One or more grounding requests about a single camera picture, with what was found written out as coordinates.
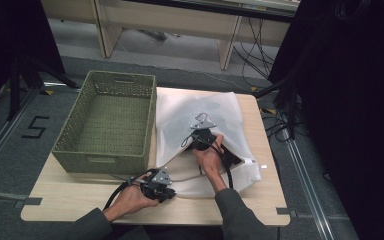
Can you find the black metal stand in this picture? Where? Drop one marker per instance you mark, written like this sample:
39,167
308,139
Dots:
23,75
290,100

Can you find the metal floor rail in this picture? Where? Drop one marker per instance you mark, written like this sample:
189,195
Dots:
308,186
0,140

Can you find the black curtain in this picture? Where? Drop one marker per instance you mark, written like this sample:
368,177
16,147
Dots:
10,40
353,100

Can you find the person's dark trousers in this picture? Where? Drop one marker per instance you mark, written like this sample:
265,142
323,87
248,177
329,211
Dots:
180,233

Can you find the white mesh laundry bag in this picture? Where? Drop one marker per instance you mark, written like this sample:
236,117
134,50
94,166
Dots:
180,110

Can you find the beige wooden desk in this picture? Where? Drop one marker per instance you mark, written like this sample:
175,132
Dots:
166,20

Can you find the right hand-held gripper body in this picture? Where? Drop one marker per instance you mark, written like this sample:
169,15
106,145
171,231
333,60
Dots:
202,136

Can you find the dark power strip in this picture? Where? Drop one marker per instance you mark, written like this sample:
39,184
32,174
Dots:
152,34

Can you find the green perforated plastic basket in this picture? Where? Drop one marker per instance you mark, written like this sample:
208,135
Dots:
113,126

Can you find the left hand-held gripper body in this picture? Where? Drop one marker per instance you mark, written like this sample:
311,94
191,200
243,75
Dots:
158,181

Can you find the person's left hand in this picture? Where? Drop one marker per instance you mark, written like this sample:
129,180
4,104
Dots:
131,200

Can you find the person's right hand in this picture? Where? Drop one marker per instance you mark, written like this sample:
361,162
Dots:
208,161

